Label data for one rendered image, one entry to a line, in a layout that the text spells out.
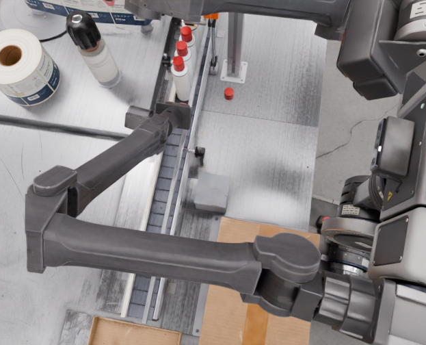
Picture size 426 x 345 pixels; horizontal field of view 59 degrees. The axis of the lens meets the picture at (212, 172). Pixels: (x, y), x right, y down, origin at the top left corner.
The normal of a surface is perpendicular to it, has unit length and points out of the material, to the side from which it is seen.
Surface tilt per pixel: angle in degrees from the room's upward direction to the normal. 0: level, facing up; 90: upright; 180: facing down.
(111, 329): 0
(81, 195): 86
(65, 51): 0
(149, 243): 43
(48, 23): 0
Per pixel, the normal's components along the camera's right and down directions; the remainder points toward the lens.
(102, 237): 0.19, -0.83
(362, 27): -0.71, -0.40
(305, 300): -0.22, 0.43
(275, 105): -0.03, -0.29
